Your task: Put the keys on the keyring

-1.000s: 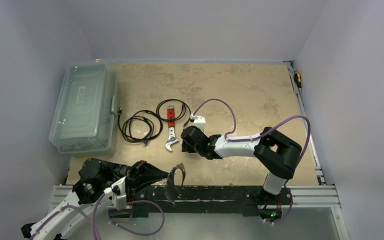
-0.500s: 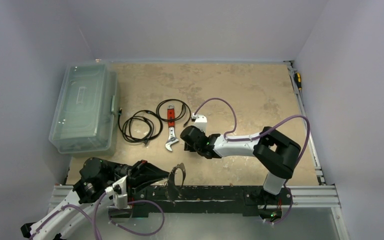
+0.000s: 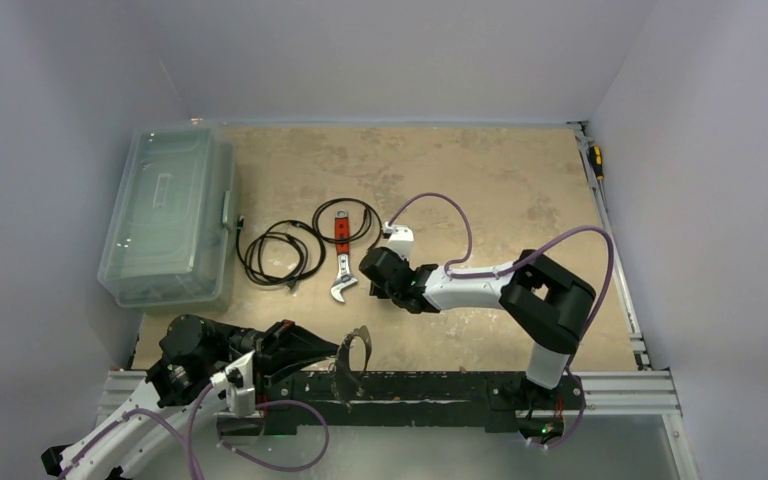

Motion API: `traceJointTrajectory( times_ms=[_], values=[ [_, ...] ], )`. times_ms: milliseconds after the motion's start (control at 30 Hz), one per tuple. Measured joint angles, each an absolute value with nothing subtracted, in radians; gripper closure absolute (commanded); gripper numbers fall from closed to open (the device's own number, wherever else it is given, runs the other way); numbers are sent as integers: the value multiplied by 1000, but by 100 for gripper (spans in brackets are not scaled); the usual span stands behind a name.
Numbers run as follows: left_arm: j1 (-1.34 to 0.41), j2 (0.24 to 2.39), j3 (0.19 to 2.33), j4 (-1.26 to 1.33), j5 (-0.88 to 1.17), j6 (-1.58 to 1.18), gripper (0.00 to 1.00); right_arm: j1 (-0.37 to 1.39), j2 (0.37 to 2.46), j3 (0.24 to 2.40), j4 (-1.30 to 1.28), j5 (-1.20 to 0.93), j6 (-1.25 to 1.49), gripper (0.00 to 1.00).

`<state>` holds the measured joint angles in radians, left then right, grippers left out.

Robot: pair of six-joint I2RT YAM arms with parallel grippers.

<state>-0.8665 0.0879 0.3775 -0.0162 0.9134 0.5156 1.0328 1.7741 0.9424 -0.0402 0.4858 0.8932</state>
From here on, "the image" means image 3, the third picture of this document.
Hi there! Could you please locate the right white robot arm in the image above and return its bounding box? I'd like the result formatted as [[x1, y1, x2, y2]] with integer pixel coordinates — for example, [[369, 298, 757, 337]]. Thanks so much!
[[359, 247, 597, 407]]

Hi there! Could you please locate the black coiled cable left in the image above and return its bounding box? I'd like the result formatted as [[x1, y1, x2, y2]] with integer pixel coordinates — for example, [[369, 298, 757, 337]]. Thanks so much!
[[235, 215, 327, 294]]

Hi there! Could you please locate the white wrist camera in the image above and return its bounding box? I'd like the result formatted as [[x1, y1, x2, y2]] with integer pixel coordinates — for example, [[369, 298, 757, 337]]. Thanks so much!
[[382, 223, 415, 260], [210, 351, 256, 417]]

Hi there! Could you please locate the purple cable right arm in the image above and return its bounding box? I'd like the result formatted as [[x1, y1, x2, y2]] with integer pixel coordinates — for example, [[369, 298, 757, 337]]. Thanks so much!
[[387, 192, 616, 450]]

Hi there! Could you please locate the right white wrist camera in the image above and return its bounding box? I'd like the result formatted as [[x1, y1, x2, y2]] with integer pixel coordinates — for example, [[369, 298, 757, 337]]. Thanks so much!
[[382, 223, 415, 260]]

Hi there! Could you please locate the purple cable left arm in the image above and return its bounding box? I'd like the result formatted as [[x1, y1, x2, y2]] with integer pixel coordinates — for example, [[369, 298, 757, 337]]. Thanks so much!
[[59, 387, 226, 480]]

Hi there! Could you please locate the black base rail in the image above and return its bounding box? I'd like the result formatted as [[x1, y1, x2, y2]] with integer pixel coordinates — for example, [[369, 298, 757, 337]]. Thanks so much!
[[221, 371, 585, 440]]

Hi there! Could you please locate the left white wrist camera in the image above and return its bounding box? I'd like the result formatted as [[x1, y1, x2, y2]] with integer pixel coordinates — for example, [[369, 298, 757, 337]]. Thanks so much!
[[210, 351, 256, 417]]

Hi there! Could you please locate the yellow black screwdriver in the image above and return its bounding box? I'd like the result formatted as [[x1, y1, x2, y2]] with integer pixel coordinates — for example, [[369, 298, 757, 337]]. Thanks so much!
[[587, 145, 604, 183]]

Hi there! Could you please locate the black coiled cable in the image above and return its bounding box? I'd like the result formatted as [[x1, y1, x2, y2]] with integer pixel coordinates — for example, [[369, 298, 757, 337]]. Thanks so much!
[[311, 197, 384, 256], [235, 215, 327, 294]]

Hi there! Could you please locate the black coiled cable right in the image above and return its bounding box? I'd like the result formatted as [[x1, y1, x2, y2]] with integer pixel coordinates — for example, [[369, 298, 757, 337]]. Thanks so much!
[[311, 197, 384, 256]]

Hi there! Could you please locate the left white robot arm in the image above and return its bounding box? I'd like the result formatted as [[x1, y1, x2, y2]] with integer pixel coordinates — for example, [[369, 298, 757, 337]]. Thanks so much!
[[41, 314, 339, 479]]

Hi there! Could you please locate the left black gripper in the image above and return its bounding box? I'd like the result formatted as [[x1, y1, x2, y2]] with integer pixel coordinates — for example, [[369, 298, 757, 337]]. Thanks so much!
[[212, 317, 341, 390]]

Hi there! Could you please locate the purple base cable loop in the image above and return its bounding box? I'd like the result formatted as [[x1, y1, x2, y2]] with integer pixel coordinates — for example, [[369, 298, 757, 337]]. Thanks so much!
[[215, 399, 330, 473]]

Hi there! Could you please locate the red handled adjustable wrench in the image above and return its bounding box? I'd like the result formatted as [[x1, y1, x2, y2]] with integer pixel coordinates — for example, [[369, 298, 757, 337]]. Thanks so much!
[[330, 209, 358, 304]]

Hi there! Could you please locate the clear plastic storage box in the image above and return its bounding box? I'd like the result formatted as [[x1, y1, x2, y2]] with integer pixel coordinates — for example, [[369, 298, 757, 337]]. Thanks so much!
[[98, 125, 239, 314]]

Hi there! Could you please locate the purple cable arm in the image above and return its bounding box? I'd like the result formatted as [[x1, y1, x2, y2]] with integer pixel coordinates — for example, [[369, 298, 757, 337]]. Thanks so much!
[[59, 387, 226, 480], [387, 192, 616, 450]]

